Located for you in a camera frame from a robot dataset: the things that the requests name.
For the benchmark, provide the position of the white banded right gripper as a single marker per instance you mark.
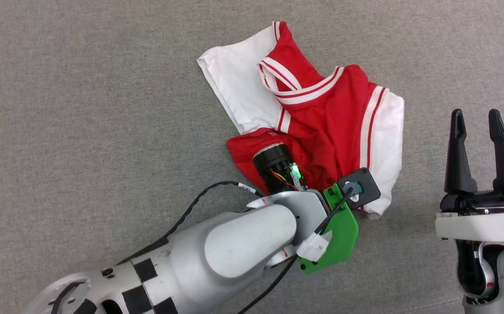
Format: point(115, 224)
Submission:
point(483, 224)

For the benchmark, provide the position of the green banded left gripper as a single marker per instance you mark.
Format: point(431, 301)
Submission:
point(337, 235)

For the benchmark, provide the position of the red and white basketball jersey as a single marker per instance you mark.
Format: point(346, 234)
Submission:
point(330, 122)

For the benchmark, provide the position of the grey fabric sofa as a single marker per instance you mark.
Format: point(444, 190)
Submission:
point(81, 109)

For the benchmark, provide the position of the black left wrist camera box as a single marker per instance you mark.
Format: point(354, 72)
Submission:
point(367, 187)

